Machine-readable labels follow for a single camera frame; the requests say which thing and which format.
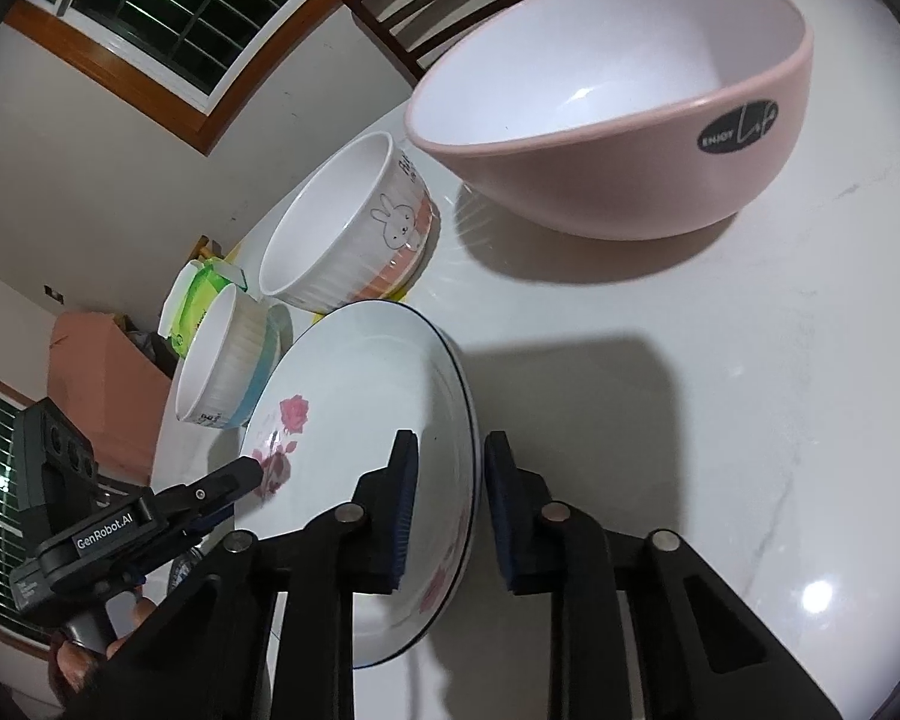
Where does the large pink bowl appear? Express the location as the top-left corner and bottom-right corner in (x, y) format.
(405, 0), (815, 241)

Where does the dark wooden chair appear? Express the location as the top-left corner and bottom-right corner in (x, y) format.
(343, 0), (526, 83)

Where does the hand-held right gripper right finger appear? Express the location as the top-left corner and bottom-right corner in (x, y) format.
(484, 431), (890, 720)

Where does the green tissue pack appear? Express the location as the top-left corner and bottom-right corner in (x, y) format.
(157, 255), (250, 357)

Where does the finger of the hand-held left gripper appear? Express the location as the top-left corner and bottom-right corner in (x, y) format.
(154, 457), (267, 533)

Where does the ribbed white bowl with bunny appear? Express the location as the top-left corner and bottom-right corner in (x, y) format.
(259, 131), (442, 316)

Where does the orange cloth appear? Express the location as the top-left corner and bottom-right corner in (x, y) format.
(49, 311), (177, 488)

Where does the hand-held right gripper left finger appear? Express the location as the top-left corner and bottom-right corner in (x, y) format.
(131, 429), (421, 720)

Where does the white plate with pink flower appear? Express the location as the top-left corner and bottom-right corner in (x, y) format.
(236, 301), (482, 672)

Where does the white bowl with blue band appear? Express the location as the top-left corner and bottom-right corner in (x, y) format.
(174, 283), (295, 432)

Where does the person's left hand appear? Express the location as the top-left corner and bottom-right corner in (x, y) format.
(51, 586), (158, 702)

